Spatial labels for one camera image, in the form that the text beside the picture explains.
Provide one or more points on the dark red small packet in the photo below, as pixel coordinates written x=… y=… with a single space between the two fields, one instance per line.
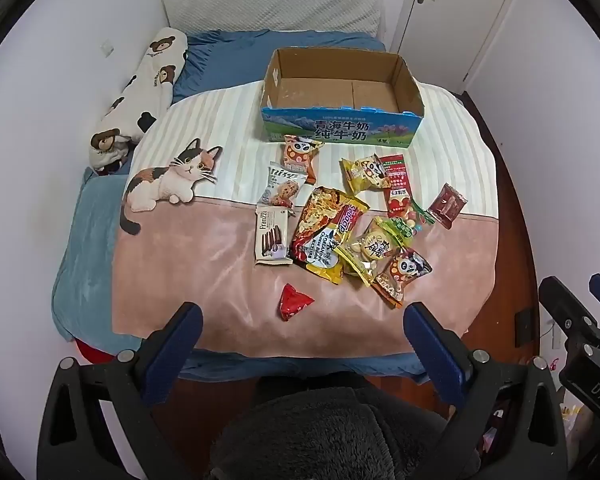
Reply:
x=447 y=206

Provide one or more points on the cat print blanket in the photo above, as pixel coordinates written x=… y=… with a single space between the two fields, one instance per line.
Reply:
x=210 y=280

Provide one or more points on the bear print pillow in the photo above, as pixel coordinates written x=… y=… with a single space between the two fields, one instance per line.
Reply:
x=155 y=70

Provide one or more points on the blue printed cardboard box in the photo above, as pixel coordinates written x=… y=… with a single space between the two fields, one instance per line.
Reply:
x=330 y=127

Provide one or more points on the orange panda snack packet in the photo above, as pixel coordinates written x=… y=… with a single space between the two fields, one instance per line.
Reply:
x=400 y=275
x=300 y=157

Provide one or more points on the white wafer box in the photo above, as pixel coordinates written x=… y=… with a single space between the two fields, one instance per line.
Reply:
x=271 y=235

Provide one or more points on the blue bedsheet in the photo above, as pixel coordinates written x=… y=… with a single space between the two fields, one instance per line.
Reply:
x=220 y=60

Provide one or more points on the long red snack packet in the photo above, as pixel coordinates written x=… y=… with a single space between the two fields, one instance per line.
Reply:
x=397 y=185

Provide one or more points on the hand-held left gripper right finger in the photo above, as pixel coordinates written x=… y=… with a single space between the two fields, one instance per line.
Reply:
x=432 y=355

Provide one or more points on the white cookie packet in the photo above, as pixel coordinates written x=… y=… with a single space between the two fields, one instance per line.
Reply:
x=282 y=185

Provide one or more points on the yellow round biscuit packet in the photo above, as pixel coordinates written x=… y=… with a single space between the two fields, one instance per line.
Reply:
x=367 y=252

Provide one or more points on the white wall socket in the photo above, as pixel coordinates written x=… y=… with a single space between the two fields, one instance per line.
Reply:
x=108 y=48

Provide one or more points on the red thing under bed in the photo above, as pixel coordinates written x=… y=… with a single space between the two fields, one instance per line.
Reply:
x=90 y=351

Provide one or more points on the clear colourful candy packet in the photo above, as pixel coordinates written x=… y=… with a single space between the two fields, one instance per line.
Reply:
x=415 y=221

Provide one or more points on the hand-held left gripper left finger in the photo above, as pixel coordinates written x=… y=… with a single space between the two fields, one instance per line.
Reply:
x=172 y=355

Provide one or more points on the large noodle packet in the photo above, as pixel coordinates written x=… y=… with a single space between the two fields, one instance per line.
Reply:
x=320 y=230

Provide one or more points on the grey quilted headboard cushion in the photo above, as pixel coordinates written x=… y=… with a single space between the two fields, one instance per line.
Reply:
x=270 y=7

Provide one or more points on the person's dark fleece clothing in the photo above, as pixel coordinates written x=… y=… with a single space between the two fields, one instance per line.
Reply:
x=330 y=435

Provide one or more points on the white door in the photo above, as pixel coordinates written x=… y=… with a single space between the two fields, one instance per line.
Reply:
x=460 y=20

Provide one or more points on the yellow panda snack packet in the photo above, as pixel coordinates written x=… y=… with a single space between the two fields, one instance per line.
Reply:
x=362 y=172

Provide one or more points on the red triangular snack packet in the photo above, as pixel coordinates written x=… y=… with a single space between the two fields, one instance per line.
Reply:
x=294 y=302

